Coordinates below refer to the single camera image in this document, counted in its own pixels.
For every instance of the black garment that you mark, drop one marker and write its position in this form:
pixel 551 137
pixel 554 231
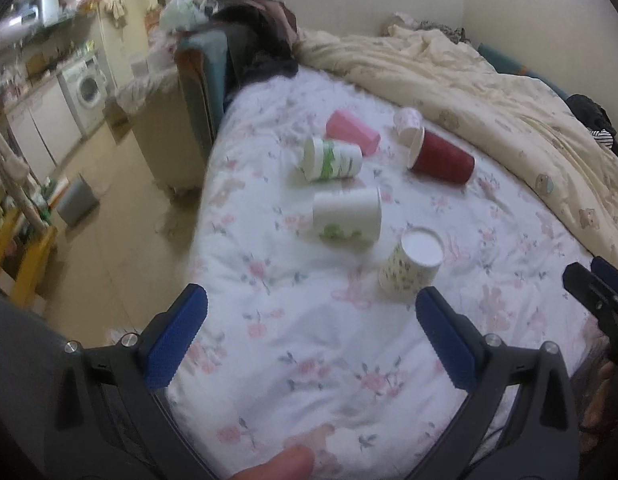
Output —
pixel 589 112

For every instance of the person's left hand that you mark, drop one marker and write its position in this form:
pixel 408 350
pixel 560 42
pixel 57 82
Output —
pixel 274 464

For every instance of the white plastic bag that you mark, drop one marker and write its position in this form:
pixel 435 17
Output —
pixel 180 10

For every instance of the white washing machine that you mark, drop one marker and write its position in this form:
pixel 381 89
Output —
pixel 86 87

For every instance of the green striped white cup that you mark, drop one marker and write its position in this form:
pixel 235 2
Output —
pixel 334 160

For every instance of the white cup with green leaves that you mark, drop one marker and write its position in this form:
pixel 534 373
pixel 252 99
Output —
pixel 346 212

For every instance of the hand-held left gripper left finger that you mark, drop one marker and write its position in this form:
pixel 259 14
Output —
pixel 178 337

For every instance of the dark clothes pile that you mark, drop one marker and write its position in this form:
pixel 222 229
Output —
pixel 259 30

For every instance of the leopard print pillow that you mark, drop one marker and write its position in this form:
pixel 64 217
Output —
pixel 431 27

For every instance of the grey trash bin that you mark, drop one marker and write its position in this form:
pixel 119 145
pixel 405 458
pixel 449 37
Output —
pixel 76 202

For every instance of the cream quilt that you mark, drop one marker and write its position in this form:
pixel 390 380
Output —
pixel 489 90

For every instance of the cloth covered side table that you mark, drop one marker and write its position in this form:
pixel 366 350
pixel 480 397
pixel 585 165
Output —
pixel 156 125

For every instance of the floral bed sheet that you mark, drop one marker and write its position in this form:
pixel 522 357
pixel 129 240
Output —
pixel 299 310

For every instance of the white kitchen cabinet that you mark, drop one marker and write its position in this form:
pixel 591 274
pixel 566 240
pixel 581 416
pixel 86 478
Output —
pixel 41 125

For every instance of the yellow table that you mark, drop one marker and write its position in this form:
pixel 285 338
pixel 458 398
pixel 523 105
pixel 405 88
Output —
pixel 31 255

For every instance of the cardboard box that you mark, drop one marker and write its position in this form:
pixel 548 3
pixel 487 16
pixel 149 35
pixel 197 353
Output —
pixel 116 120

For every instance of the small pink patterned white cup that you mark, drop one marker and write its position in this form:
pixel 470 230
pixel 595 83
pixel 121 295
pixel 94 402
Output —
pixel 406 122

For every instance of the teal pillow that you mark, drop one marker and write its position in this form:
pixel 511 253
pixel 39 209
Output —
pixel 519 67

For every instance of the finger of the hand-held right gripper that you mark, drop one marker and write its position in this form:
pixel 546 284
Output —
pixel 586 287
pixel 609 274

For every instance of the flower dotted paper cup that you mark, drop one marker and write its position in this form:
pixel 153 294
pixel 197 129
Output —
pixel 406 270

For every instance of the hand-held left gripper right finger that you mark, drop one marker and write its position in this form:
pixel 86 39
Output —
pixel 446 340

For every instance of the red cup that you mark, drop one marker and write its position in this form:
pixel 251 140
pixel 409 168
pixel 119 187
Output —
pixel 444 159

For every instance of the teal chair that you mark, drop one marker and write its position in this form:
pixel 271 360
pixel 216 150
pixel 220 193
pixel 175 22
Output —
pixel 204 75

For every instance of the grey garment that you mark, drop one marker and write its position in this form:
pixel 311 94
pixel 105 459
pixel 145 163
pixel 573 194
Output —
pixel 14 385

